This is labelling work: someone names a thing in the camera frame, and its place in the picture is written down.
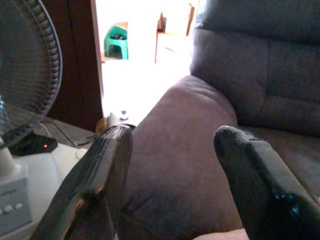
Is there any white electric table fan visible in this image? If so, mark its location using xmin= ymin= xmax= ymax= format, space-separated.
xmin=0 ymin=0 xmax=88 ymax=240

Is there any green plastic stool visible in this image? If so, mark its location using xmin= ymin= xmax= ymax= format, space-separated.
xmin=103 ymin=22 xmax=130 ymax=61

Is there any small black floor object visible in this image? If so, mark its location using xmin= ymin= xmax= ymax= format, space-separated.
xmin=108 ymin=112 xmax=137 ymax=131

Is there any white cabinet with wooden frame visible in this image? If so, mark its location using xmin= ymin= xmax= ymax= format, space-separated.
xmin=154 ymin=3 xmax=196 ymax=65

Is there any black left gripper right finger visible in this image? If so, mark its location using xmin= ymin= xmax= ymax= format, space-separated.
xmin=214 ymin=125 xmax=320 ymax=240

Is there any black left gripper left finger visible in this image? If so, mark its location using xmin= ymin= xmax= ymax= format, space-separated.
xmin=29 ymin=124 xmax=133 ymax=240

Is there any dark brown fabric sofa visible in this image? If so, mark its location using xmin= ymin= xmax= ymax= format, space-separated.
xmin=117 ymin=0 xmax=320 ymax=240

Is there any black power adapter red light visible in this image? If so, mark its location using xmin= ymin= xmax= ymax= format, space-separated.
xmin=9 ymin=132 xmax=58 ymax=157

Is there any dark brown wooden door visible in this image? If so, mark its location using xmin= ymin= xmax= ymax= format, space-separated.
xmin=41 ymin=0 xmax=105 ymax=132

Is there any small brown round object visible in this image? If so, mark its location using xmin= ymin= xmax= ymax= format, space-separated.
xmin=96 ymin=117 xmax=111 ymax=135

